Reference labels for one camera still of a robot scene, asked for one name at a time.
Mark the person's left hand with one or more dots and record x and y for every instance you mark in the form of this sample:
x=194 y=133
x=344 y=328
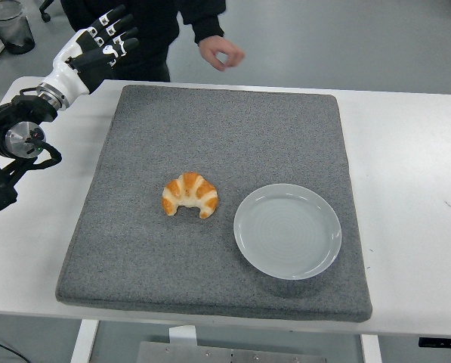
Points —
x=210 y=51

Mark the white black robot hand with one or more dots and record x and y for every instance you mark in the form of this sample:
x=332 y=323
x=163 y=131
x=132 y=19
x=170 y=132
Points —
x=68 y=77

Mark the golden croissant bread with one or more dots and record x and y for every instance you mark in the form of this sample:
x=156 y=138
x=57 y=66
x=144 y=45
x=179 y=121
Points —
x=195 y=189

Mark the person's left forearm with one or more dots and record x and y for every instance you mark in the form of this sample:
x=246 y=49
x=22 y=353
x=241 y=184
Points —
x=206 y=19

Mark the pale grey round plate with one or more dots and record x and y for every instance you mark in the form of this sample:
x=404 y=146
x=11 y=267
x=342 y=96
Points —
x=285 y=232

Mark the grey metal plate with screws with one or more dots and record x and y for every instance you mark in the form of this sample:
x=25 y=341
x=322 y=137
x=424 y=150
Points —
x=229 y=354

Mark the person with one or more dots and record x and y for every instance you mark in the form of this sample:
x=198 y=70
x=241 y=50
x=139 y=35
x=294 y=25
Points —
x=153 y=38

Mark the black office chair base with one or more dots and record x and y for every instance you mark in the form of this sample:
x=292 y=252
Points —
x=45 y=13

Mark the black mesh trash bin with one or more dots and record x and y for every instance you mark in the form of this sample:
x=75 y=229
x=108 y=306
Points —
x=11 y=26

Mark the grey felt mat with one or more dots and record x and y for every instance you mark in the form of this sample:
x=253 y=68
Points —
x=225 y=143

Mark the white table leg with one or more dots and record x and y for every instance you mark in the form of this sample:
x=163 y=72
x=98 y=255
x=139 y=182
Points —
x=370 y=349
x=83 y=342

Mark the black table control panel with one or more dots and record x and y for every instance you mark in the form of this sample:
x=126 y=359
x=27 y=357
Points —
x=442 y=342

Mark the white table bracket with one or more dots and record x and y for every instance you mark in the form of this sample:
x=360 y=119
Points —
x=183 y=334

